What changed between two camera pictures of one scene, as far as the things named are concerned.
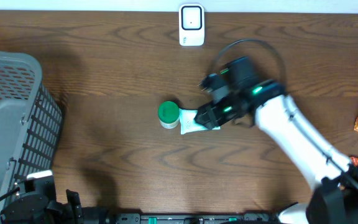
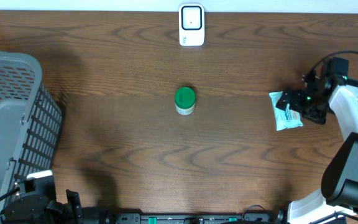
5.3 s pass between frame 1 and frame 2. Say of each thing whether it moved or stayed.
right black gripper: moved
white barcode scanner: stayed
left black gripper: stayed
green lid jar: moved
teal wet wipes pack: moved
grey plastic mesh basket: stayed
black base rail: stayed
